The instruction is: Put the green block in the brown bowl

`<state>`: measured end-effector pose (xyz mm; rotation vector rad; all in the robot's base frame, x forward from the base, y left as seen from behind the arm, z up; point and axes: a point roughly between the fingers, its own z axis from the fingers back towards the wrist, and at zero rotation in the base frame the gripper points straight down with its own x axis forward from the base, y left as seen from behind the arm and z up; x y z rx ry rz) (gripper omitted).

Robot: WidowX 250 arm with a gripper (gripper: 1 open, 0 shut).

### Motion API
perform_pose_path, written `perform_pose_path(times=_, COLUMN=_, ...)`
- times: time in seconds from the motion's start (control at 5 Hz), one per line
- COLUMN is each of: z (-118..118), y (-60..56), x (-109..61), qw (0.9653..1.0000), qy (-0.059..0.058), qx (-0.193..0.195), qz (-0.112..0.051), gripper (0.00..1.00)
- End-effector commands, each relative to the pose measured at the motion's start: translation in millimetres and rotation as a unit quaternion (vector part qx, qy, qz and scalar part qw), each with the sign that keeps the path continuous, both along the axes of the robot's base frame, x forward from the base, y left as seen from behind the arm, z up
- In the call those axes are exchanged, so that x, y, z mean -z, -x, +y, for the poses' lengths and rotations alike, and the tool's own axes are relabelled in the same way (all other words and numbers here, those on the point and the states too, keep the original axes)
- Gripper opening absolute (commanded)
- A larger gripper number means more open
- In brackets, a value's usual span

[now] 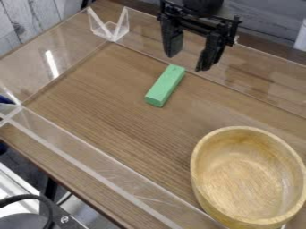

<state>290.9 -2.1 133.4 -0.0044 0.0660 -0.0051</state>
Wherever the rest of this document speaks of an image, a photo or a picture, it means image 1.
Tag light wooden bowl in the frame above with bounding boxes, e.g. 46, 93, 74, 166
190, 126, 306, 229

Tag black cable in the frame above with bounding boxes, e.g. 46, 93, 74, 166
0, 193, 55, 229

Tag white object at right edge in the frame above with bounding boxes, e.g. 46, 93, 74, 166
294, 19, 306, 52

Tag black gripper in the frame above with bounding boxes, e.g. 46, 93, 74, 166
161, 0, 243, 72

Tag green rectangular block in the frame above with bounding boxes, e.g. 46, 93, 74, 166
144, 64, 186, 107

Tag clear acrylic corner bracket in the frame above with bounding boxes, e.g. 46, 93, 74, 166
86, 7, 130, 42

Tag black table leg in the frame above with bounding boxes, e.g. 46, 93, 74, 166
44, 178, 59, 200

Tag clear acrylic tray wall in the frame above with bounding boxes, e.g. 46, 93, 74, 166
0, 1, 306, 229

